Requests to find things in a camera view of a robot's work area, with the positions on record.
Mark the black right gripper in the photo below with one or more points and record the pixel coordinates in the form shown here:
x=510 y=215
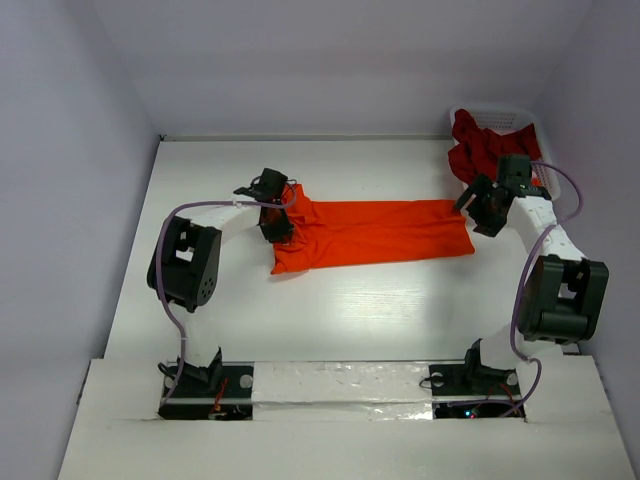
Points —
x=482 y=203

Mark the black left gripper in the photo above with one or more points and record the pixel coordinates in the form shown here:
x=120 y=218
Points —
x=280 y=233

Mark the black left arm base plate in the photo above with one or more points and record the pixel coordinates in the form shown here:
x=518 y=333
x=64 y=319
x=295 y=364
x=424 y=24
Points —
x=221 y=391

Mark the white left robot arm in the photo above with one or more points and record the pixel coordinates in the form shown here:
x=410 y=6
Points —
x=184 y=267

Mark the orange t-shirt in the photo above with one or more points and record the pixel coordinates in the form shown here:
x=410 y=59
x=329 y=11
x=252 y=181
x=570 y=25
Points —
x=346 y=233

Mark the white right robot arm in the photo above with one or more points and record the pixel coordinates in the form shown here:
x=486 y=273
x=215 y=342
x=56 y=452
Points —
x=560 y=292

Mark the white plastic laundry basket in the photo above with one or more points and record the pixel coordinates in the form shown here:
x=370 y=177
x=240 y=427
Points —
x=504 y=121

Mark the dark red t-shirt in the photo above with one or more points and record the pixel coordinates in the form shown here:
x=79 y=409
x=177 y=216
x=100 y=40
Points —
x=479 y=149

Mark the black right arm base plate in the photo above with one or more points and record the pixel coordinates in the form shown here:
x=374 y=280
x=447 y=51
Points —
x=468 y=391

